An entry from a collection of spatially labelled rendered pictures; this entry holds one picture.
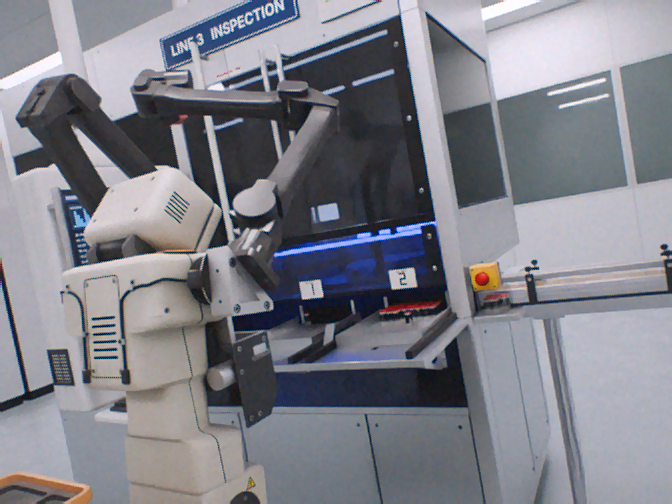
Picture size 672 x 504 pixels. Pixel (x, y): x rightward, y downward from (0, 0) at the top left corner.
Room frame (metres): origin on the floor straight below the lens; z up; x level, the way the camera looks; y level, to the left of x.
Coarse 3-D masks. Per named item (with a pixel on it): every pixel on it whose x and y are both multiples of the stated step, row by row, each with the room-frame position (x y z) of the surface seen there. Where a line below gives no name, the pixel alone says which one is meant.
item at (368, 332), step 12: (444, 312) 1.58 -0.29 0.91; (360, 324) 1.66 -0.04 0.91; (372, 324) 1.73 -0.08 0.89; (420, 324) 1.62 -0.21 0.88; (432, 324) 1.48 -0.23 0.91; (336, 336) 1.52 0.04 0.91; (348, 336) 1.50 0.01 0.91; (360, 336) 1.48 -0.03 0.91; (372, 336) 1.46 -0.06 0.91; (384, 336) 1.45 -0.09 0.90; (396, 336) 1.43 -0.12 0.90; (408, 336) 1.41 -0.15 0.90; (420, 336) 1.40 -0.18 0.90
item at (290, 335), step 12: (288, 324) 1.91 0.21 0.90; (312, 324) 1.94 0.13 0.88; (324, 324) 1.90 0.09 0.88; (336, 324) 1.70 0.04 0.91; (276, 336) 1.84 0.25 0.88; (288, 336) 1.81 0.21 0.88; (300, 336) 1.77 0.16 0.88; (312, 336) 1.56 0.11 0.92; (276, 348) 1.62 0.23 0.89; (288, 348) 1.60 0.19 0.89; (300, 348) 1.58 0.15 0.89
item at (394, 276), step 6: (396, 270) 1.69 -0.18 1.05; (402, 270) 1.68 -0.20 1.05; (408, 270) 1.67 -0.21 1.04; (414, 270) 1.66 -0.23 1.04; (390, 276) 1.70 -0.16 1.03; (396, 276) 1.69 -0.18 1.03; (402, 276) 1.68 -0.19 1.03; (408, 276) 1.67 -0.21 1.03; (414, 276) 1.66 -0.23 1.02; (390, 282) 1.70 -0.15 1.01; (396, 282) 1.69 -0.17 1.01; (402, 282) 1.68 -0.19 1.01; (408, 282) 1.68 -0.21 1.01; (414, 282) 1.67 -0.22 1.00; (396, 288) 1.70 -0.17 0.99
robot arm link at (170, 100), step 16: (144, 96) 1.28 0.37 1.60; (160, 96) 1.28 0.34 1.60; (176, 96) 1.28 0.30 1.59; (192, 96) 1.28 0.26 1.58; (208, 96) 1.28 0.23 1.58; (224, 96) 1.28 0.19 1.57; (240, 96) 1.27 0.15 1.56; (256, 96) 1.27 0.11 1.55; (272, 96) 1.26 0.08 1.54; (288, 96) 1.23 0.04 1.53; (144, 112) 1.32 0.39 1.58; (160, 112) 1.31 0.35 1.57; (176, 112) 1.31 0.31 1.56; (192, 112) 1.30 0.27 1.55; (208, 112) 1.29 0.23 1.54; (224, 112) 1.28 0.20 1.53; (240, 112) 1.27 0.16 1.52; (256, 112) 1.27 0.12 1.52; (272, 112) 1.26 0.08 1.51; (288, 112) 1.31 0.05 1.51; (288, 128) 1.30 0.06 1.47
